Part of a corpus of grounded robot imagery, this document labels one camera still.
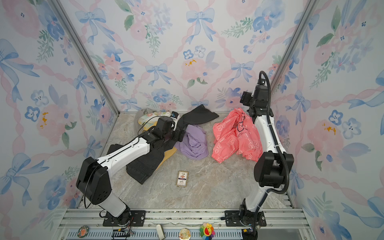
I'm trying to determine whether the pink printed cloth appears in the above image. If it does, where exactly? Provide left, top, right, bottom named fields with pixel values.
left=212, top=108, right=263, bottom=163

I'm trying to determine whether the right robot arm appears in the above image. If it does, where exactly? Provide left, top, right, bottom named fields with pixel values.
left=239, top=71, right=294, bottom=228

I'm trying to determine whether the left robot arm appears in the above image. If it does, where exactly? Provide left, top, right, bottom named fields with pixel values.
left=76, top=112, right=183, bottom=226

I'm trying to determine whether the purple cloth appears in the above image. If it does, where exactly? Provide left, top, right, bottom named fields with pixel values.
left=175, top=125, right=209, bottom=161

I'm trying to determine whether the pale floral cloth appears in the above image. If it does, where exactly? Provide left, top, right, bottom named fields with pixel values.
left=138, top=112, right=171, bottom=128

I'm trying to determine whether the grey cloth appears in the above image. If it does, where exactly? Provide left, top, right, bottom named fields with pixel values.
left=134, top=108, right=153, bottom=132

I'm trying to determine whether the black cloth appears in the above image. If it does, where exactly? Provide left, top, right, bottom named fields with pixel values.
left=108, top=105, right=219, bottom=184

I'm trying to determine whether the small card box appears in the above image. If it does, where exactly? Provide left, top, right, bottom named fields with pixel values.
left=176, top=171, right=189, bottom=188

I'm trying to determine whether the round cream badge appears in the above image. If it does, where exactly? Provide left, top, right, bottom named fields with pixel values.
left=179, top=228, right=192, bottom=240

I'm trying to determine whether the rainbow flower toy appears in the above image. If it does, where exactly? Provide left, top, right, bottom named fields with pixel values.
left=200, top=223, right=216, bottom=240

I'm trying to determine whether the white clip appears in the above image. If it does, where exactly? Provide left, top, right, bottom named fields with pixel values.
left=156, top=224, right=166, bottom=240

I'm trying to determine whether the round green badge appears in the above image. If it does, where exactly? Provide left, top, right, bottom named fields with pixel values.
left=77, top=225, right=89, bottom=238

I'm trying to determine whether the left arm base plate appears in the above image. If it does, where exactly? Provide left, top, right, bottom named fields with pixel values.
left=102, top=210, right=146, bottom=227

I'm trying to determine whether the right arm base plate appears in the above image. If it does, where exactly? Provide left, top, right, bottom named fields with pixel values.
left=221, top=211, right=267, bottom=228

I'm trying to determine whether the right corner metal post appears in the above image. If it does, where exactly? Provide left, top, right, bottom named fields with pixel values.
left=272, top=0, right=318, bottom=92

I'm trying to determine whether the corner metal post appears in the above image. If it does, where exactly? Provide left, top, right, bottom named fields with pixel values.
left=48, top=0, right=120, bottom=116
left=272, top=0, right=318, bottom=92

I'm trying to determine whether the aluminium rail frame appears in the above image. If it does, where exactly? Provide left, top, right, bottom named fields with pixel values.
left=53, top=209, right=315, bottom=240

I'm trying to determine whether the left corner metal post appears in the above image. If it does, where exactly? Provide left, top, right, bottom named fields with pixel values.
left=48, top=0, right=120, bottom=116

